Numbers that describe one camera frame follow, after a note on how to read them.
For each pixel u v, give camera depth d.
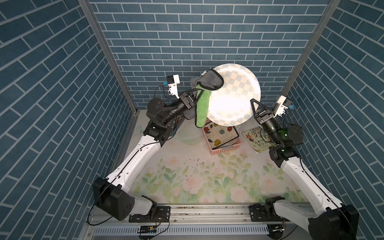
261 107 0.61
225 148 0.93
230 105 0.61
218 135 1.01
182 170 0.89
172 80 0.53
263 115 0.56
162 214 0.74
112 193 0.39
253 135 1.05
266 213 0.69
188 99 0.53
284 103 0.56
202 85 0.52
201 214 0.75
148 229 0.72
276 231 0.71
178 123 1.08
